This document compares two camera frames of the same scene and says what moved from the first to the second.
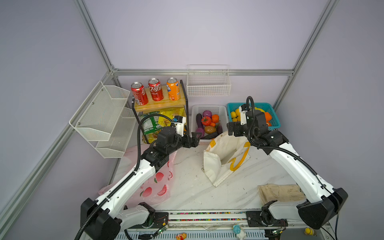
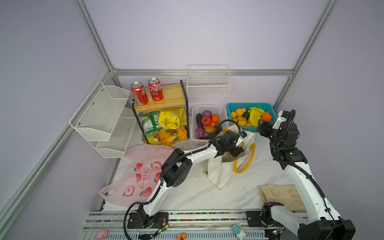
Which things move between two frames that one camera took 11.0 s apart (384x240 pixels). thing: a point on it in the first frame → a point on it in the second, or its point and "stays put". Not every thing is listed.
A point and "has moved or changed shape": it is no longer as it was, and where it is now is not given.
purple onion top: x=207 y=113 stays put
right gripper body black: x=238 y=130 → x=267 y=131
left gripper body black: x=183 y=141 → x=235 y=151
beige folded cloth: x=286 y=192 stays put
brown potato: x=210 y=129 stays put
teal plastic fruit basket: x=266 y=108 stays put
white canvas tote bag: x=225 y=153 has moved or changed shape
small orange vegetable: x=215 y=118 stays put
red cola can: x=155 y=89 stays put
